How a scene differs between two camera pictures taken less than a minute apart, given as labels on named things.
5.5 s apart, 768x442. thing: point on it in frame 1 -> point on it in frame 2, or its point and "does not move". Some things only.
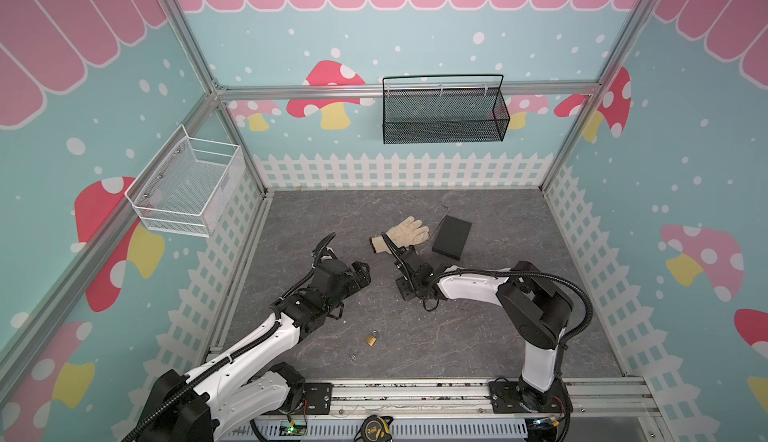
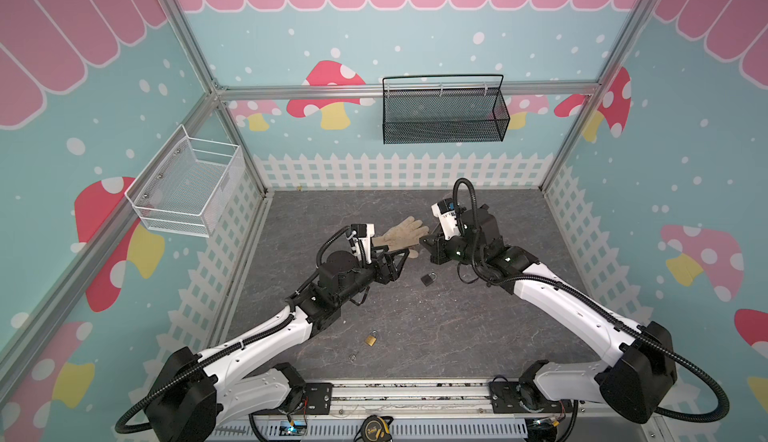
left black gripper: (363, 276) -> (384, 277)
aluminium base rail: (607, 396) does not move
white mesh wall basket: (188, 185) does not move
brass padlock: (372, 338) does not move
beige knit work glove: (409, 232) does not move
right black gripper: (411, 271) -> (442, 246)
